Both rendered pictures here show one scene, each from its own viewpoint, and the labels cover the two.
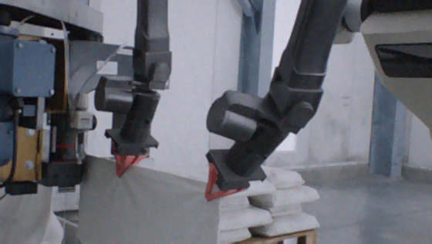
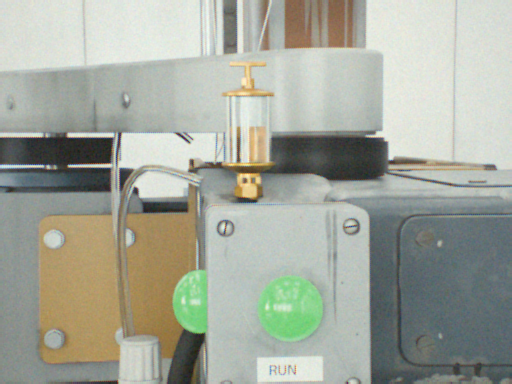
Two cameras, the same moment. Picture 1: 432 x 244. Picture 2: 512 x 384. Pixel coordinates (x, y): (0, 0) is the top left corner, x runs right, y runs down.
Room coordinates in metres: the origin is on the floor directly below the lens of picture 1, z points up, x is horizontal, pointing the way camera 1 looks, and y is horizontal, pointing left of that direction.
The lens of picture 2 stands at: (1.75, -0.24, 1.36)
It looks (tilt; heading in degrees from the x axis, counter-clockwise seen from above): 3 degrees down; 127
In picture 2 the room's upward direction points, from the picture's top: straight up
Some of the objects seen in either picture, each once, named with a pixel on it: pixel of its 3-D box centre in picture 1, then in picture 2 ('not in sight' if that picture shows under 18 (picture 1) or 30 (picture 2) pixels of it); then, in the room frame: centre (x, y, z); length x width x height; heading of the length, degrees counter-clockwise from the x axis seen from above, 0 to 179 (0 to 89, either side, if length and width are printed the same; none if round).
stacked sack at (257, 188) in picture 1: (229, 184); not in sight; (4.19, -0.15, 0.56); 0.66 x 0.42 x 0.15; 132
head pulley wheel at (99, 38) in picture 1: (85, 39); (319, 156); (1.37, 0.32, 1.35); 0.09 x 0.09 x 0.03
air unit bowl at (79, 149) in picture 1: (80, 144); not in sight; (1.23, 0.29, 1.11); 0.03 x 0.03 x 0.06
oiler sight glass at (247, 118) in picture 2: not in sight; (248, 129); (1.41, 0.19, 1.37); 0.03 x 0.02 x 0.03; 42
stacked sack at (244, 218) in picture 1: (226, 216); not in sight; (4.19, -0.14, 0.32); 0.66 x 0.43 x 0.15; 134
